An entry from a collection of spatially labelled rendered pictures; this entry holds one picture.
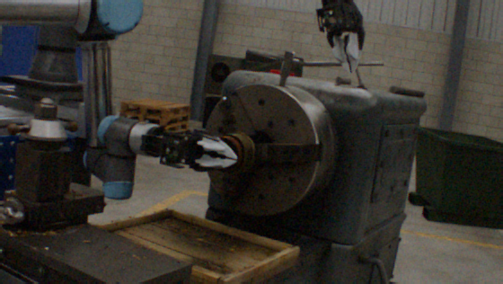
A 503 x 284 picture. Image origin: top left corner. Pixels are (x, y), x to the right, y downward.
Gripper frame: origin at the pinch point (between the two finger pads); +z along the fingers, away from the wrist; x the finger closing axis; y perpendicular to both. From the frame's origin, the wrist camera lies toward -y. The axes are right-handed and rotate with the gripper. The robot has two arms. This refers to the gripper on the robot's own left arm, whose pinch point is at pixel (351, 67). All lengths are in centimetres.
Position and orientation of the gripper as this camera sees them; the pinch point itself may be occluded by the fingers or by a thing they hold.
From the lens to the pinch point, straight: 137.1
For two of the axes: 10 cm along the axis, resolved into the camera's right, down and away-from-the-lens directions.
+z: 1.5, 9.9, -0.3
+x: 8.5, -1.4, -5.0
